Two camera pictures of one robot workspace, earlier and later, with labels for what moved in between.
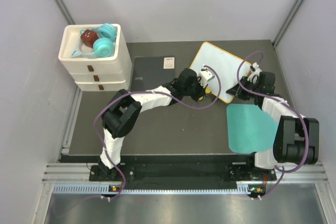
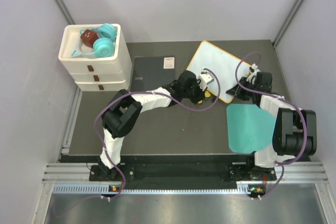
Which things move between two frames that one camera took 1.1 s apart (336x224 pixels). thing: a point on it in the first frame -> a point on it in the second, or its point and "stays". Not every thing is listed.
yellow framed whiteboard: (213, 86) -> (223, 64)
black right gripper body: (250, 85) stays
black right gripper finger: (235, 91) stays
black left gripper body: (195, 90) stays
